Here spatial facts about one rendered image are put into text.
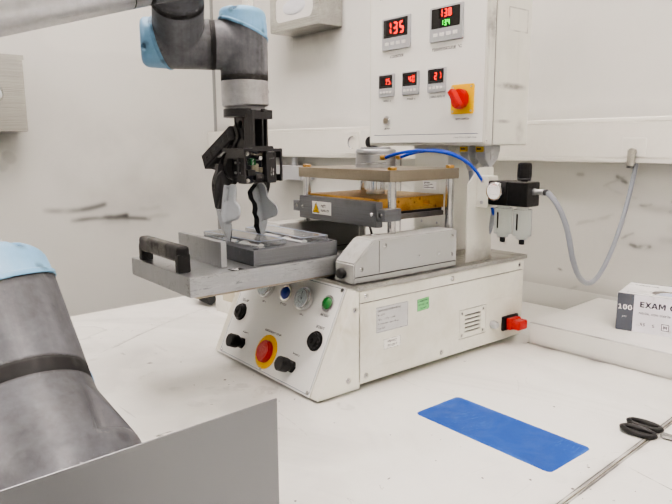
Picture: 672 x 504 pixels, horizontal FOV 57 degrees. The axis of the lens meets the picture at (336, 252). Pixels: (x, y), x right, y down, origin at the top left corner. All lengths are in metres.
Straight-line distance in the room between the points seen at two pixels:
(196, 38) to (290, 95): 1.37
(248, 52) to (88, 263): 1.67
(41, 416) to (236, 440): 0.15
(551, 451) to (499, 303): 0.45
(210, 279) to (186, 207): 1.79
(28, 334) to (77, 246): 1.99
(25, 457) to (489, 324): 0.97
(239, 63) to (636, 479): 0.79
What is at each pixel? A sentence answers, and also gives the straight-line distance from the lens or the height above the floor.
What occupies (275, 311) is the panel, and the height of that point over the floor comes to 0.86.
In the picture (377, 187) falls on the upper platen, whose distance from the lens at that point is 1.22.
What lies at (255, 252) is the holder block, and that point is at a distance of 0.97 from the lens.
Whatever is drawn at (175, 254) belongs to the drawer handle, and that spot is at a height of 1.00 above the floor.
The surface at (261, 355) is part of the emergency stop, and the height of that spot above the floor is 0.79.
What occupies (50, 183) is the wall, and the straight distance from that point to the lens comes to 2.48.
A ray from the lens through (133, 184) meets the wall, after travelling 2.59.
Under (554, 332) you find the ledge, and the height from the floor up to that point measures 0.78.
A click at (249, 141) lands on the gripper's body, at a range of 1.00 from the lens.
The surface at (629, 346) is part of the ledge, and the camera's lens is 1.26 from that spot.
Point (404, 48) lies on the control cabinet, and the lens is 1.38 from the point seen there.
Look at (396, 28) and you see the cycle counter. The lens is 1.39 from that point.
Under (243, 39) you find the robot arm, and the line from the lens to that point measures 1.01.
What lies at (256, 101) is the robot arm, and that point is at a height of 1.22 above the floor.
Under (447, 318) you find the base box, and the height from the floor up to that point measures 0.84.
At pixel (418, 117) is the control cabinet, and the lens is 1.33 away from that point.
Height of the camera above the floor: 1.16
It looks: 10 degrees down
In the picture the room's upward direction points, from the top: straight up
